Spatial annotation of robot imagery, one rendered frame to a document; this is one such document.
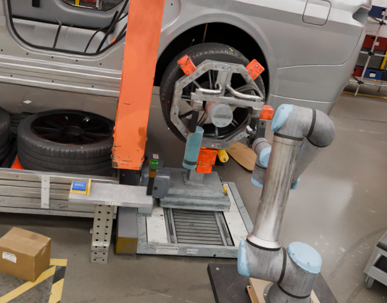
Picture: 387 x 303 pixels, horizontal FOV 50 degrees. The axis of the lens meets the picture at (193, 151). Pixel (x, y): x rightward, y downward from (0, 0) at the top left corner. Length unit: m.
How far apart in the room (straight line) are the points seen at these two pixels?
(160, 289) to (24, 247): 0.74
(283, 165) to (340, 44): 1.44
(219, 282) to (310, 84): 1.52
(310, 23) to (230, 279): 1.65
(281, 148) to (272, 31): 1.23
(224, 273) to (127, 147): 0.83
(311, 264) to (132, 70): 1.22
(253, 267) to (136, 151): 0.93
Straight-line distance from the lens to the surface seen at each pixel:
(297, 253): 1.80
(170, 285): 2.40
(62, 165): 2.56
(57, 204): 2.57
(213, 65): 2.42
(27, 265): 2.32
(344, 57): 2.99
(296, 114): 1.65
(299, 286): 1.84
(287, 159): 1.66
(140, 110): 2.18
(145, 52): 2.09
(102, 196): 2.20
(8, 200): 2.61
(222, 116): 2.38
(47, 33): 3.48
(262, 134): 2.25
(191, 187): 2.84
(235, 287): 2.04
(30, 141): 2.62
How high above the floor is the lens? 1.66
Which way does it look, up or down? 25 degrees down
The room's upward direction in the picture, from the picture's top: 11 degrees clockwise
